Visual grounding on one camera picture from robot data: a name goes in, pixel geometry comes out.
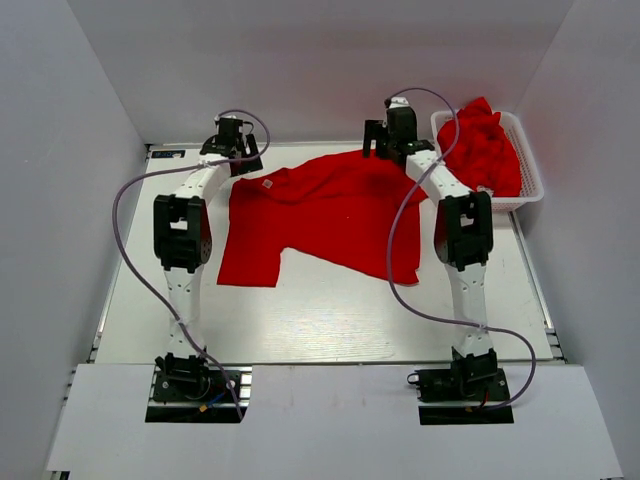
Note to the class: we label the white plastic basket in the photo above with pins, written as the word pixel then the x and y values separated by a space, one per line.
pixel 532 189

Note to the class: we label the blue table label sticker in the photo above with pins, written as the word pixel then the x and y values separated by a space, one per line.
pixel 168 154

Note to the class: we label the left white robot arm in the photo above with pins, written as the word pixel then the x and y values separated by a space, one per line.
pixel 182 237

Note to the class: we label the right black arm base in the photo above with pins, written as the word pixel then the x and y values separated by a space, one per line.
pixel 472 390

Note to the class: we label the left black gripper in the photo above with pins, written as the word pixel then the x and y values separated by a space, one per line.
pixel 249 165

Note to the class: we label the red t shirts pile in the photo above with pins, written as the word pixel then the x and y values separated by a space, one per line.
pixel 483 158

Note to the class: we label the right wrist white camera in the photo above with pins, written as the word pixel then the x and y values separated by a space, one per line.
pixel 396 103

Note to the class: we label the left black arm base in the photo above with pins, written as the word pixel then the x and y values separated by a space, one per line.
pixel 188 390

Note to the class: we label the wrist white camera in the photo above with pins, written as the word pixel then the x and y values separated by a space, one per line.
pixel 228 119
pixel 396 103

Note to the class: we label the red t shirt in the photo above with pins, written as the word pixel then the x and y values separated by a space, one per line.
pixel 338 208

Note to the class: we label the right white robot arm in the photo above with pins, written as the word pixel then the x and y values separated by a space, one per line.
pixel 463 232

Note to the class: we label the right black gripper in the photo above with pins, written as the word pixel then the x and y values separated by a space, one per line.
pixel 375 129

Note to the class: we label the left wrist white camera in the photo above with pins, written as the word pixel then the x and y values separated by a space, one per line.
pixel 228 119

